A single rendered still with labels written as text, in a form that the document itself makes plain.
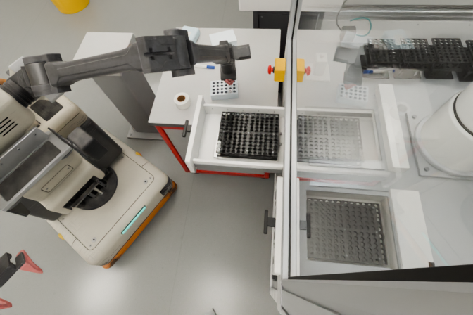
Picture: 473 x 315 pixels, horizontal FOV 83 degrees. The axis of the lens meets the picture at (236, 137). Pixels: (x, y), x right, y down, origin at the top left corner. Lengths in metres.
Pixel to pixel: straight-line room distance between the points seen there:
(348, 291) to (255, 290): 1.56
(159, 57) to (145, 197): 1.16
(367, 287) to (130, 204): 1.57
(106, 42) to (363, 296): 1.66
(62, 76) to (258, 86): 0.81
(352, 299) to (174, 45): 0.58
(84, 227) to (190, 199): 0.63
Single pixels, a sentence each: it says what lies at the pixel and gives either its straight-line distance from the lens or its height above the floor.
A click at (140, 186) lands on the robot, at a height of 0.28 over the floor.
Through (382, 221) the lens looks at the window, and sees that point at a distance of 0.21.
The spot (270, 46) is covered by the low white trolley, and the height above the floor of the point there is 0.76.
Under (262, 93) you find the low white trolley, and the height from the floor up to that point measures 0.76.
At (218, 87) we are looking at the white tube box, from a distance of 1.26.
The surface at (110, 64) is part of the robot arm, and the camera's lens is 0.69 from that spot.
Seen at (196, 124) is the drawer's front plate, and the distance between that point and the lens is 1.01.
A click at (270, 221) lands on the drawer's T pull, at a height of 0.91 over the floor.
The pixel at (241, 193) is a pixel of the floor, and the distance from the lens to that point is 1.85.
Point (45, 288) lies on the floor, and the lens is 2.19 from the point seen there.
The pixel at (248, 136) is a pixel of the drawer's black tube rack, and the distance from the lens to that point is 0.99.
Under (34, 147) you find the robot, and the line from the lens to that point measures 1.07.
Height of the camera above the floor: 1.77
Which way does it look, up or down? 62 degrees down
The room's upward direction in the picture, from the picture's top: 9 degrees counter-clockwise
